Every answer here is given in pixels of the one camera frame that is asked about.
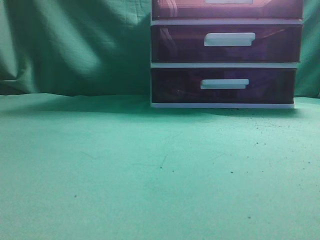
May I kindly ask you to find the white plastic drawer cabinet frame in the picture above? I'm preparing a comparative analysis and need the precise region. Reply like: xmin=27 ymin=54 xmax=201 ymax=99
xmin=150 ymin=3 xmax=303 ymax=109

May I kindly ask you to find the purple translucent drawer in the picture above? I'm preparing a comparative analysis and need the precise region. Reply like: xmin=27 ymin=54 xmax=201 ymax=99
xmin=151 ymin=0 xmax=304 ymax=20
xmin=151 ymin=24 xmax=303 ymax=63
xmin=151 ymin=68 xmax=296 ymax=104

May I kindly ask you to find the green cloth backdrop and cover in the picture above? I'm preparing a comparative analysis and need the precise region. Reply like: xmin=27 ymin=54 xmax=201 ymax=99
xmin=0 ymin=0 xmax=320 ymax=240

